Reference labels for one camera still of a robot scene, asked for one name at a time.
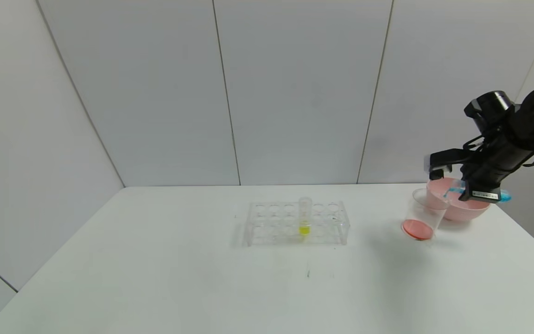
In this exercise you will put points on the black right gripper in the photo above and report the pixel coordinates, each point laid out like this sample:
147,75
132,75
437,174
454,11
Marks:
483,192

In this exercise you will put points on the test tube with blue pigment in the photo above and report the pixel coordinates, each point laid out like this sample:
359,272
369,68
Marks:
505,196

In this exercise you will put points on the test tube with yellow pigment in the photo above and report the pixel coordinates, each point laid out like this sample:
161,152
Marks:
304,229

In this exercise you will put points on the clear plastic test tube rack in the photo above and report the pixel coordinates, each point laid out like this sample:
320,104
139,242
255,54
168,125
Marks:
276,227

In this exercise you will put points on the pink bowl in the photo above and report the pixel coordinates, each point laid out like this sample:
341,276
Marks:
461,211

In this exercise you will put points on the clear plastic beaker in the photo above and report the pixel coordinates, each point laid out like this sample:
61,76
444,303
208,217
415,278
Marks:
420,228

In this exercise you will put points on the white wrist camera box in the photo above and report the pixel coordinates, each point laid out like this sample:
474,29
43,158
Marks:
448,157

